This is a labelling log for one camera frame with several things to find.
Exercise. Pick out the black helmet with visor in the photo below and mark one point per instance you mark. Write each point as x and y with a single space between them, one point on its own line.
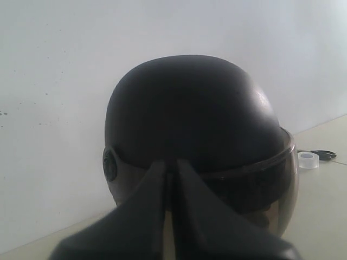
209 112

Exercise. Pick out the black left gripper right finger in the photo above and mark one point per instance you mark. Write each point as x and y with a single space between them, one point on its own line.
206 228

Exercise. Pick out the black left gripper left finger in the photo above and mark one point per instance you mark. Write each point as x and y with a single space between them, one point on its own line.
134 230

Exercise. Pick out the clear tape roll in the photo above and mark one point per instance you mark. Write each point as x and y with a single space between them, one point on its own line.
308 160

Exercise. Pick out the black handled scissors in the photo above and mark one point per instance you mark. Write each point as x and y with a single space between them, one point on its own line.
323 155

